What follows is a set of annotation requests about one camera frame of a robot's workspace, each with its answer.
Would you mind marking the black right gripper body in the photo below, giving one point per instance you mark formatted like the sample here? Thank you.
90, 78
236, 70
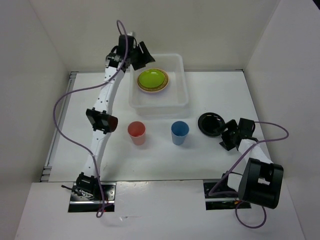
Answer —
238, 132

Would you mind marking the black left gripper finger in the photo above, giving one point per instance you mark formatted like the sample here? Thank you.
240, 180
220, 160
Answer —
144, 55
138, 62

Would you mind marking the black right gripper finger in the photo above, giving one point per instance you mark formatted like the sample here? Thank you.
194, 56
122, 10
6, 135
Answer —
228, 129
230, 140

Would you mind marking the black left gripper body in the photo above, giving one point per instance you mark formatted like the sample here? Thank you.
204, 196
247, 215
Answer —
132, 53

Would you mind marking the black glossy plate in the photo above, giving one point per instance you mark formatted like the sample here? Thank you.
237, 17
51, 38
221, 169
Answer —
209, 124

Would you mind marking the orange plastic plate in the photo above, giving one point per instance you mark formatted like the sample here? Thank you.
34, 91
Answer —
167, 83

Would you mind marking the round bamboo woven tray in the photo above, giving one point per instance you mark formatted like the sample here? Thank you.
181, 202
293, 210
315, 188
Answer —
166, 83

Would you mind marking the blue plastic cup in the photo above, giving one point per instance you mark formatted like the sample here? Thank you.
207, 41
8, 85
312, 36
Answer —
179, 132

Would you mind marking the red plastic cup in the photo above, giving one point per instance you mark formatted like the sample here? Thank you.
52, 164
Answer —
137, 132

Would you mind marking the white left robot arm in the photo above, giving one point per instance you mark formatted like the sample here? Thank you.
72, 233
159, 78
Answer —
102, 122

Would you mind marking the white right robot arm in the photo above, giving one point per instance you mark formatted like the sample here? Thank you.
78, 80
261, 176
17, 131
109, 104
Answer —
261, 180

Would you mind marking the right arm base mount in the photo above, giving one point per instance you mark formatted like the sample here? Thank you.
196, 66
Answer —
225, 198

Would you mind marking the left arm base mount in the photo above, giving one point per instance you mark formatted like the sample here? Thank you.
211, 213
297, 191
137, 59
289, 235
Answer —
84, 202

